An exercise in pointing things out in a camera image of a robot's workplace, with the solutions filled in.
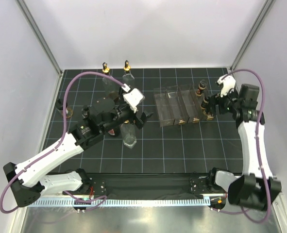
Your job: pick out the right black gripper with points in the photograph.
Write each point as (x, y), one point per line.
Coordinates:
(214, 100)

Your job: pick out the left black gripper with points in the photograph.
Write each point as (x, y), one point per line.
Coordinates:
(138, 122)

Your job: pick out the glass oil bottle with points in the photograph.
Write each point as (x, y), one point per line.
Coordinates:
(109, 85)
(128, 78)
(128, 134)

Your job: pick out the round amber sauce bottle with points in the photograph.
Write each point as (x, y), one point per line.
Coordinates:
(59, 107)

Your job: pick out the small black spice jar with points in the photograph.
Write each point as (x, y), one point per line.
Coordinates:
(204, 103)
(202, 86)
(209, 117)

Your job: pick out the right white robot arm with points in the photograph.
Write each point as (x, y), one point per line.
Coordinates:
(250, 150)

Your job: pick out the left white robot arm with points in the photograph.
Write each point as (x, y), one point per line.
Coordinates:
(30, 180)

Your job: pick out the black grid mat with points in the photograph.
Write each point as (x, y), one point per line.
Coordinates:
(190, 148)

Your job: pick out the dark sauce bottle red label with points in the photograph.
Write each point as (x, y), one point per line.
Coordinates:
(114, 132)

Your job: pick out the clear acrylic organizer tray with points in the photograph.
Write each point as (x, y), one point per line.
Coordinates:
(178, 105)

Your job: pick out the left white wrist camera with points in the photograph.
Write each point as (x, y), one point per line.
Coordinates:
(133, 99)

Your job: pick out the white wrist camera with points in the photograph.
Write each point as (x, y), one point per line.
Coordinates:
(227, 82)
(133, 99)

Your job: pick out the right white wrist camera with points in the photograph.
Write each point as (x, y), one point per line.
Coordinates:
(227, 82)

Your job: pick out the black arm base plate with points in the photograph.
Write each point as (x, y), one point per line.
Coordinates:
(152, 186)

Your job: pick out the aluminium front rail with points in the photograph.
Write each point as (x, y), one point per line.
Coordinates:
(139, 186)

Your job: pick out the white slotted cable duct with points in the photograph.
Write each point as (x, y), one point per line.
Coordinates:
(69, 202)

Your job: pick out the right aluminium frame post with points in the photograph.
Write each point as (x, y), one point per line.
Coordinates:
(268, 4)

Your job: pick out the aluminium frame post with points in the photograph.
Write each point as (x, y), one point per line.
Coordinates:
(268, 4)
(38, 34)

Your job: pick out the left aluminium frame post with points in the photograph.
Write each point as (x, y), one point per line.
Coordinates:
(38, 34)

